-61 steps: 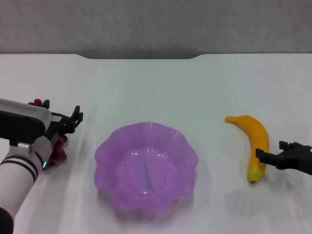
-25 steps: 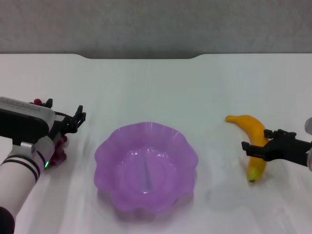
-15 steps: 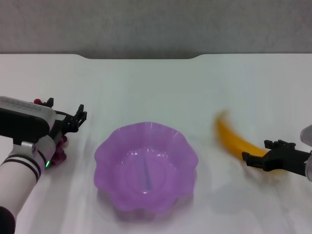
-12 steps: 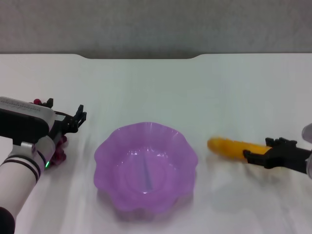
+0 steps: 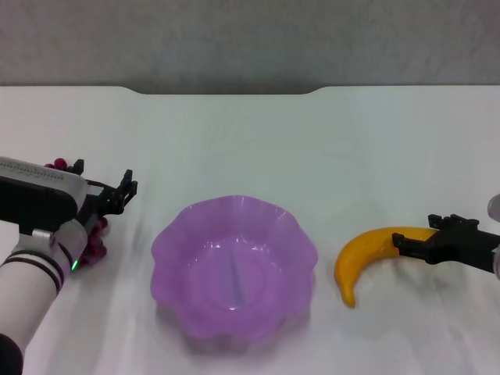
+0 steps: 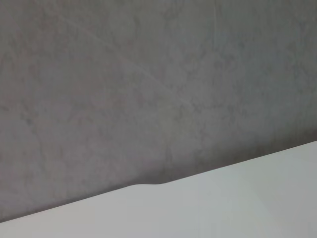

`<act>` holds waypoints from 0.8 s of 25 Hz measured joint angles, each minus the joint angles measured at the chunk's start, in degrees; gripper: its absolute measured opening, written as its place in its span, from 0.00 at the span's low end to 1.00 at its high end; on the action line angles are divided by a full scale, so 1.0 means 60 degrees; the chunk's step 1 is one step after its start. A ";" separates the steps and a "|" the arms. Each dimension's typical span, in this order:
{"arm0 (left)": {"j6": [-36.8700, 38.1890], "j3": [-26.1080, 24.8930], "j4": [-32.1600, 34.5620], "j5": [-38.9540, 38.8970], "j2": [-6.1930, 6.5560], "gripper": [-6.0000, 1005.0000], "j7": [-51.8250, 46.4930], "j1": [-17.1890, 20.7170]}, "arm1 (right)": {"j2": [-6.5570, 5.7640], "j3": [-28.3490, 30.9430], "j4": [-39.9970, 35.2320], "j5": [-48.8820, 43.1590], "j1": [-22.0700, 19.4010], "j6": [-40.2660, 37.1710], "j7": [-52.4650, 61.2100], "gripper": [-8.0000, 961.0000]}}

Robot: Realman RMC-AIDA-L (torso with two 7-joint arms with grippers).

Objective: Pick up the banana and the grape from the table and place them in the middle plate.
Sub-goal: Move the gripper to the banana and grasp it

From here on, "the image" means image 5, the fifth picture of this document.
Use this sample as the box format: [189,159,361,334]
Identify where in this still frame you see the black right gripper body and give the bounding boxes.
[440,229,500,273]

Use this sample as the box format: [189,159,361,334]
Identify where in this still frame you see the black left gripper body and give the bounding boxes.
[75,181,105,239]

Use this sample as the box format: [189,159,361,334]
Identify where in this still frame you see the dark red grape bunch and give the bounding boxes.
[43,157,109,268]

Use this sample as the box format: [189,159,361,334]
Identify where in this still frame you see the yellow banana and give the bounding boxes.
[334,226,439,309]

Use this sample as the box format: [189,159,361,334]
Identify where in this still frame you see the purple scalloped plastic bowl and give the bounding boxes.
[150,195,320,347]

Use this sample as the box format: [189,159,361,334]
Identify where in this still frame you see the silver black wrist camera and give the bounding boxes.
[0,155,91,236]

